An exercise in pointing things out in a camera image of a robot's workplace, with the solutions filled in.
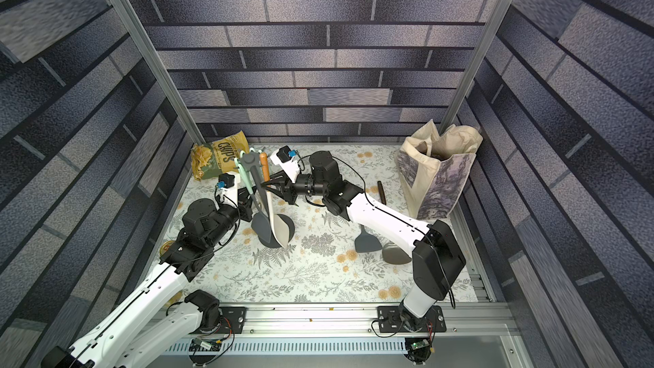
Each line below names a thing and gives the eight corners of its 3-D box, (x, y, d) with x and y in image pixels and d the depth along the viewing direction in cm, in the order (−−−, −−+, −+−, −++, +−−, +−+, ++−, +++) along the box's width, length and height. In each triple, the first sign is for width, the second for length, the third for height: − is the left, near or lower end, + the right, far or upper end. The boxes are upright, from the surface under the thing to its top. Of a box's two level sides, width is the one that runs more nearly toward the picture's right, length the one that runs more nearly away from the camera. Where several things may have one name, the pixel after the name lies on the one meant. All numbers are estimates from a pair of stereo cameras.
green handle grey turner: (355, 252, 89) (355, 249, 87) (353, 227, 95) (354, 224, 93) (380, 252, 89) (382, 249, 87) (377, 227, 95) (378, 224, 93)
